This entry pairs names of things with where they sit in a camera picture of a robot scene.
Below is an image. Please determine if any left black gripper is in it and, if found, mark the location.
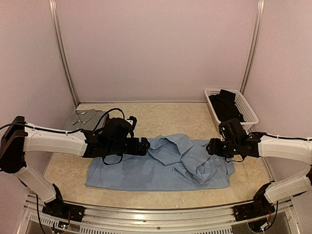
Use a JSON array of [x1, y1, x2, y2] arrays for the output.
[[107, 137, 150, 156]]

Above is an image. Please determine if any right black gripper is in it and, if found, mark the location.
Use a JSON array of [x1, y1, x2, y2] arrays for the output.
[[206, 138, 239, 158]]

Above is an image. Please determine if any light blue long sleeve shirt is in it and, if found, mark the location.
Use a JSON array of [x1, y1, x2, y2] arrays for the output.
[[85, 134, 234, 192]]

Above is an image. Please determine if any white plastic laundry basket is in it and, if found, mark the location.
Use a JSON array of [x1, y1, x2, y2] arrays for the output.
[[204, 88, 259, 132]]

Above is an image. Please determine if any grey button shirt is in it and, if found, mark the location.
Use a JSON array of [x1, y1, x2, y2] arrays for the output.
[[63, 109, 105, 131]]

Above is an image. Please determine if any red black plaid shirt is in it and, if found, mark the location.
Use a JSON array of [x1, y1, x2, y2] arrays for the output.
[[103, 117, 111, 127]]

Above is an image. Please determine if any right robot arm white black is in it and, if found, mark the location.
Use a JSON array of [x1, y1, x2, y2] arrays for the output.
[[206, 118, 312, 216]]

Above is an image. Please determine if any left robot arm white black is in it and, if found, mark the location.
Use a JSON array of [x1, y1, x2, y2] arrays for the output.
[[0, 116, 150, 217]]

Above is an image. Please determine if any black shirt in basket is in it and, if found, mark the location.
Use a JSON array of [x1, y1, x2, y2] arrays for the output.
[[209, 89, 245, 122]]

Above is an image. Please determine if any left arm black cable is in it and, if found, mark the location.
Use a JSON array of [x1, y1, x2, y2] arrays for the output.
[[96, 108, 126, 165]]

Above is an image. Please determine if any front aluminium rail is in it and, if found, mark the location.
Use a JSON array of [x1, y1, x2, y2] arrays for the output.
[[16, 193, 300, 234]]

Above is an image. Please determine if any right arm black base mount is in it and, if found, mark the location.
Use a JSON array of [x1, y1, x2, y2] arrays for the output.
[[233, 202, 275, 222]]

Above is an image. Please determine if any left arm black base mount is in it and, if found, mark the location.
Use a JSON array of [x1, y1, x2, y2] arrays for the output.
[[42, 203, 85, 222]]

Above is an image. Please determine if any right aluminium frame post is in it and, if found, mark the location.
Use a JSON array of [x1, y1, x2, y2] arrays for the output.
[[239, 0, 265, 95]]

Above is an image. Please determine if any aluminium frame post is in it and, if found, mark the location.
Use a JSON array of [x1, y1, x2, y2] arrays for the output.
[[239, 0, 265, 95], [49, 0, 80, 108]]

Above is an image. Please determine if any left aluminium frame post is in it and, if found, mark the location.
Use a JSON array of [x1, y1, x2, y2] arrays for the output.
[[49, 0, 80, 108]]

